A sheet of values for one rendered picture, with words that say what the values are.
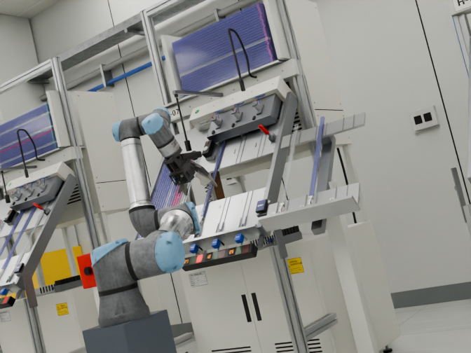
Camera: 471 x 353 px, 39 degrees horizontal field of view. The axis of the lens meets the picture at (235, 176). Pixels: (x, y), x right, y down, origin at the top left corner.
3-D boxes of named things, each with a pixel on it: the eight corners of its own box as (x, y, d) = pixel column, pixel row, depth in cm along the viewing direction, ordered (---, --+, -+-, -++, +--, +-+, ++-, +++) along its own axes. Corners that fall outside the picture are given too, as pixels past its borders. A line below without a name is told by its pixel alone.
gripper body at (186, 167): (176, 188, 243) (158, 162, 239) (185, 174, 250) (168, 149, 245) (191, 183, 239) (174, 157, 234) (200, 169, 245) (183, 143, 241)
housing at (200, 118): (294, 110, 283) (276, 87, 275) (206, 140, 311) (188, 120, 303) (296, 97, 288) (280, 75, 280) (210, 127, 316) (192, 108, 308)
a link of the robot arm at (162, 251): (132, 286, 188) (167, 237, 242) (183, 275, 187) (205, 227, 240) (121, 247, 187) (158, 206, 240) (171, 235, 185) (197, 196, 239)
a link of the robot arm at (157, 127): (159, 108, 238) (157, 116, 230) (175, 132, 242) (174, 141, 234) (141, 118, 239) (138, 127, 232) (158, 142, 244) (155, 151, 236)
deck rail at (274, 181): (270, 235, 241) (261, 226, 237) (265, 237, 242) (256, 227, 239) (298, 100, 284) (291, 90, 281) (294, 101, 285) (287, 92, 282)
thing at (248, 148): (282, 158, 265) (275, 150, 262) (162, 194, 302) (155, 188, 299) (294, 101, 285) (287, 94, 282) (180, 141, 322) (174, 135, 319)
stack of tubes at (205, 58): (274, 61, 282) (259, 1, 284) (183, 97, 311) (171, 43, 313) (288, 63, 292) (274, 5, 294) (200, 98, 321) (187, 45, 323)
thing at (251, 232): (265, 237, 242) (254, 226, 238) (137, 265, 279) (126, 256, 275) (266, 234, 243) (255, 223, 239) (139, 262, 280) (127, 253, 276)
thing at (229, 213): (262, 230, 241) (257, 225, 239) (134, 259, 278) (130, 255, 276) (271, 190, 253) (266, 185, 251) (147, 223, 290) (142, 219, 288)
